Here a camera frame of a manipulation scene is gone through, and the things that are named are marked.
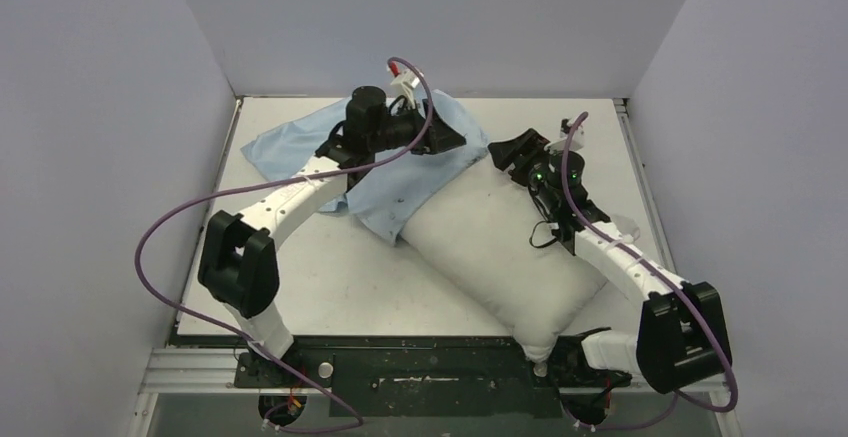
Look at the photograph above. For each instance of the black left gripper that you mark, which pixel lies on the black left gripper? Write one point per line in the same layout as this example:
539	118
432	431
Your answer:
438	139

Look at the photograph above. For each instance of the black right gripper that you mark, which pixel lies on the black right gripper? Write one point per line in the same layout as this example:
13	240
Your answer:
525	158

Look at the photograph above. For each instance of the light blue pillowcase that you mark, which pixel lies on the light blue pillowcase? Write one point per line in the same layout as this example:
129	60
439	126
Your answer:
389	195

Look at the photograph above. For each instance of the white pillow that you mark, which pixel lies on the white pillow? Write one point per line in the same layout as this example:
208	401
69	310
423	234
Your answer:
482	232

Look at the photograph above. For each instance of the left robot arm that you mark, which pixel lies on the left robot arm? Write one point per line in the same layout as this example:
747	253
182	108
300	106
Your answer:
238	264

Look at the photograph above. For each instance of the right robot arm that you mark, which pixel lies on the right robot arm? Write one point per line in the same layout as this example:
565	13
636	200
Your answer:
681	337

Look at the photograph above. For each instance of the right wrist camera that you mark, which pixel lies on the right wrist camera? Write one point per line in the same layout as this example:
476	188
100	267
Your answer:
573	141

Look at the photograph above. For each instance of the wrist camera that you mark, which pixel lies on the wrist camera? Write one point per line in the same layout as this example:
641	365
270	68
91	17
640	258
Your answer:
405	84
573	141

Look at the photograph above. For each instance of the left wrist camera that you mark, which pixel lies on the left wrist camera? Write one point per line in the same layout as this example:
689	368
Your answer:
405	84

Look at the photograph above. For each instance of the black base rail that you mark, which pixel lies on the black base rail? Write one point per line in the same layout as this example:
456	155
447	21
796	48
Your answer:
454	376

